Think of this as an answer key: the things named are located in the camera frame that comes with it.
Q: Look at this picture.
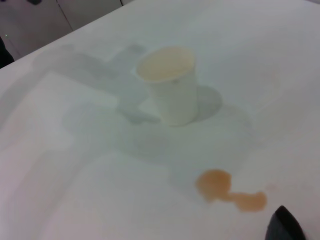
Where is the white paper cup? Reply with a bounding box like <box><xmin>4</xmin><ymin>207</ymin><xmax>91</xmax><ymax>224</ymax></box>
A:
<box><xmin>135</xmin><ymin>46</ymin><xmax>200</xmax><ymax>127</ymax></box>

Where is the dark blue rag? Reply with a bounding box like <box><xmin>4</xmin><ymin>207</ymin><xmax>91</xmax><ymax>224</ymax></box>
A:
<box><xmin>265</xmin><ymin>205</ymin><xmax>309</xmax><ymax>240</ymax></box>

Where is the brown water stain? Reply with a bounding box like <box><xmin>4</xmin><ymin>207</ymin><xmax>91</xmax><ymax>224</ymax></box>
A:
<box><xmin>195</xmin><ymin>169</ymin><xmax>268</xmax><ymax>214</ymax></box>

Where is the black background equipment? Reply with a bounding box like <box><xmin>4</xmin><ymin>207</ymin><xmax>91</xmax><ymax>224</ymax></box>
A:
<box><xmin>0</xmin><ymin>34</ymin><xmax>15</xmax><ymax>70</ymax></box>

